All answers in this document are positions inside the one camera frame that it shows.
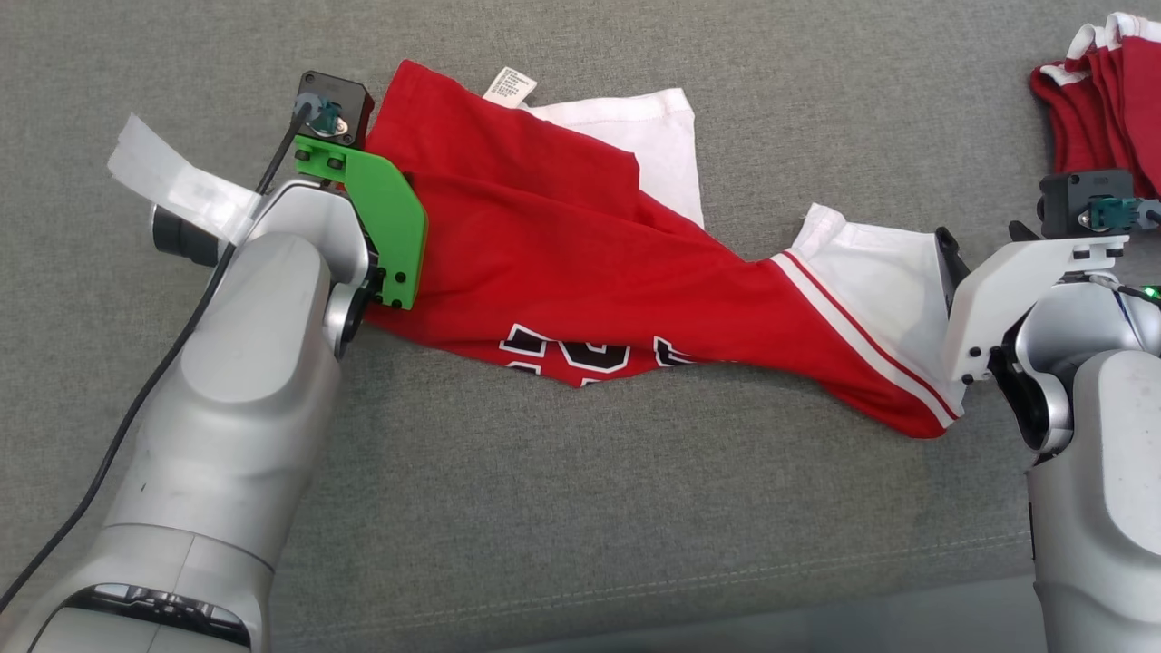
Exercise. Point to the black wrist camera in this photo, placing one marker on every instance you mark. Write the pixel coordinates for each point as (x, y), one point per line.
(349, 100)
(1070, 195)

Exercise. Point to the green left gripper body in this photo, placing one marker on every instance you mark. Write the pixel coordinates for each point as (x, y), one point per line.
(390, 218)

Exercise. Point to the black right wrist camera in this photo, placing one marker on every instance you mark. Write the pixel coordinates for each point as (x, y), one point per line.
(1070, 195)

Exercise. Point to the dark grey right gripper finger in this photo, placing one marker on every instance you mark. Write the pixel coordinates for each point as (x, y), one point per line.
(951, 268)
(1025, 233)

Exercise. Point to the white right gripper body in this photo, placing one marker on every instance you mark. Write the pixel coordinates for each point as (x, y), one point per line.
(989, 299)

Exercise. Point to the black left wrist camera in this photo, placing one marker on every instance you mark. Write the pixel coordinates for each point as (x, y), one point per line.
(349, 100)

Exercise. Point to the red jersey with number print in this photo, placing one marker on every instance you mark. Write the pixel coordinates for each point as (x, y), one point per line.
(544, 245)

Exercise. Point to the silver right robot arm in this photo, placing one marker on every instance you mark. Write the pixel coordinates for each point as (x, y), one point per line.
(1107, 453)

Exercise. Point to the grey fabric sofa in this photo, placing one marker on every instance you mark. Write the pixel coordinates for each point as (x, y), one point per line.
(635, 499)

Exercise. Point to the red shorts with white band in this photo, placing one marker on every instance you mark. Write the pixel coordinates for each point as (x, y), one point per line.
(1097, 109)

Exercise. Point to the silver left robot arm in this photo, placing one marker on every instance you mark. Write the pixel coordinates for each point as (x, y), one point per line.
(236, 408)

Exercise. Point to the white tape strip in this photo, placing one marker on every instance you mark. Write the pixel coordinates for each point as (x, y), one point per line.
(172, 181)

